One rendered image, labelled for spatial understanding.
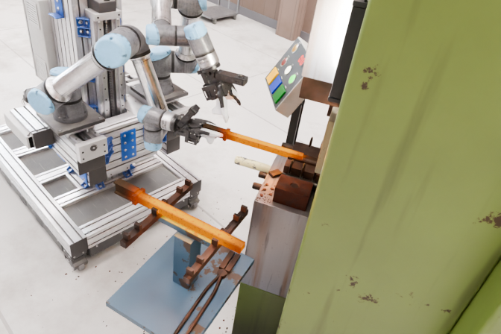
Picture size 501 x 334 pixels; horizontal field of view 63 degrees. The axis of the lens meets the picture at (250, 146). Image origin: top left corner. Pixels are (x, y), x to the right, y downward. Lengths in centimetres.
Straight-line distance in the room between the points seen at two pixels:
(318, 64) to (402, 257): 58
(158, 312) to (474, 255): 88
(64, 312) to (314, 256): 146
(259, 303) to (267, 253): 30
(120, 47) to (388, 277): 114
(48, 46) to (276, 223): 149
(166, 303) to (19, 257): 136
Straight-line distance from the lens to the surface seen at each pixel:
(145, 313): 135
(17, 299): 242
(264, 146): 155
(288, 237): 151
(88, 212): 244
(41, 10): 229
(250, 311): 189
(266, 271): 167
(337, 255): 114
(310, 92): 134
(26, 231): 272
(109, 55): 159
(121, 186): 132
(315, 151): 162
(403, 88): 86
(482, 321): 115
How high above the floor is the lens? 186
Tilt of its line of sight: 34 degrees down
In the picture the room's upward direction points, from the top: 8 degrees clockwise
